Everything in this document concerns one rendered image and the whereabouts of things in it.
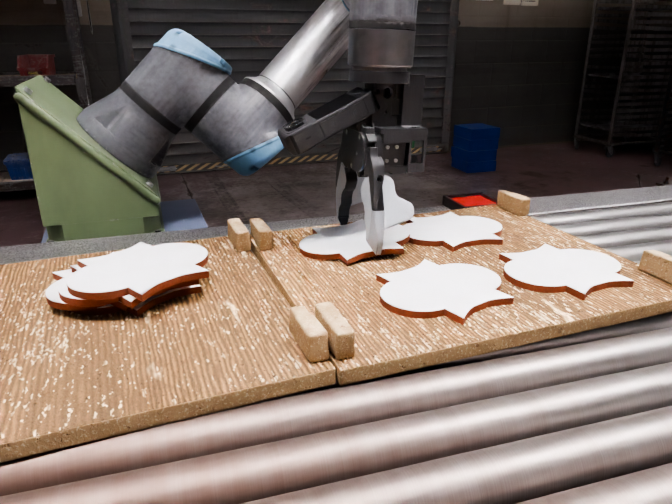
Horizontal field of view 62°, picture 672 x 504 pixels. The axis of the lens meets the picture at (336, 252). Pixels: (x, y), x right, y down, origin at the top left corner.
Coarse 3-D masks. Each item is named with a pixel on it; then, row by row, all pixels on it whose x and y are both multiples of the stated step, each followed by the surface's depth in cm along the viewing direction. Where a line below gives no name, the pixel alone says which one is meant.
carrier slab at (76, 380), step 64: (0, 320) 53; (64, 320) 53; (128, 320) 53; (192, 320) 53; (256, 320) 53; (0, 384) 43; (64, 384) 43; (128, 384) 43; (192, 384) 43; (256, 384) 43; (320, 384) 45; (0, 448) 37
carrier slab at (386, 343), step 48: (288, 240) 73; (528, 240) 73; (576, 240) 73; (288, 288) 59; (336, 288) 59; (624, 288) 59; (384, 336) 50; (432, 336) 50; (480, 336) 50; (528, 336) 51
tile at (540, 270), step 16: (512, 256) 65; (528, 256) 65; (544, 256) 65; (560, 256) 65; (576, 256) 65; (592, 256) 65; (608, 256) 65; (512, 272) 61; (528, 272) 61; (544, 272) 61; (560, 272) 61; (576, 272) 61; (592, 272) 61; (608, 272) 61; (528, 288) 59; (544, 288) 58; (560, 288) 58; (576, 288) 57; (592, 288) 58
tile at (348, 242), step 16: (352, 224) 75; (304, 240) 70; (320, 240) 70; (336, 240) 70; (352, 240) 69; (384, 240) 69; (400, 240) 69; (320, 256) 66; (336, 256) 66; (352, 256) 65; (368, 256) 66
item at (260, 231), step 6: (252, 222) 72; (258, 222) 71; (264, 222) 71; (252, 228) 72; (258, 228) 69; (264, 228) 69; (252, 234) 73; (258, 234) 69; (264, 234) 68; (270, 234) 69; (258, 240) 69; (264, 240) 69; (270, 240) 69; (258, 246) 70; (264, 246) 69; (270, 246) 69
